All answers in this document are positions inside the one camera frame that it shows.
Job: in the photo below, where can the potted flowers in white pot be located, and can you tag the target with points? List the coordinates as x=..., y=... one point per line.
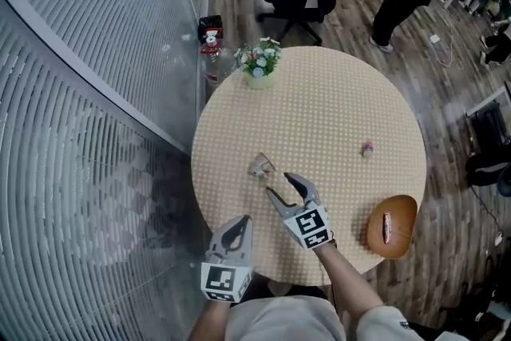
x=259, y=60

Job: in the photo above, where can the person's left forearm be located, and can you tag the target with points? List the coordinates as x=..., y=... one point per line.
x=209, y=321

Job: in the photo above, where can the red snack bar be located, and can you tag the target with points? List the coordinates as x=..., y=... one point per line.
x=387, y=227

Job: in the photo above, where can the person's beige sweatshirt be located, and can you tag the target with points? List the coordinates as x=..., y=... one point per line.
x=279, y=319

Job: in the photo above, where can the black and red box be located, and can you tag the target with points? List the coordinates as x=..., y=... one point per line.
x=209, y=23

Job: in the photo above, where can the small pink candy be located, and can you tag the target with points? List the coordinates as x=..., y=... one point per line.
x=367, y=149

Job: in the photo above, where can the clear bottle with red label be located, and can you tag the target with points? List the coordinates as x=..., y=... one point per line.
x=211, y=64

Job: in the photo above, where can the white power adapter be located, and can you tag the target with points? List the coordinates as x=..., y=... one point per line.
x=434, y=39

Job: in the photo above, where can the brown wooden bowl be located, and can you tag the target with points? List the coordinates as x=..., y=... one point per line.
x=399, y=211

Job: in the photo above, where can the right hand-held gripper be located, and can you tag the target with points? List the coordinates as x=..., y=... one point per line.
x=309, y=227

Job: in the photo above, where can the clear wrapper candy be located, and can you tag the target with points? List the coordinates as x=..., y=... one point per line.
x=259, y=165

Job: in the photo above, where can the round table with cloth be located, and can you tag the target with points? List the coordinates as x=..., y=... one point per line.
x=319, y=112

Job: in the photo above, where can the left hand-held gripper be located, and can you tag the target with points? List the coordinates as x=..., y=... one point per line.
x=219, y=279

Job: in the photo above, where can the black metal shelf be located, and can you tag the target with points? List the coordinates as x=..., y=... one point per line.
x=489, y=128

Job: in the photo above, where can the white floor power strip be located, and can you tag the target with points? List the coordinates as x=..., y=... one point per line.
x=499, y=239

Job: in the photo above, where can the person's right forearm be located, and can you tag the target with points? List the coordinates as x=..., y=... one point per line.
x=347, y=279

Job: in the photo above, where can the white table with dark top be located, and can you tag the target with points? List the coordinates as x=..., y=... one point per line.
x=479, y=106

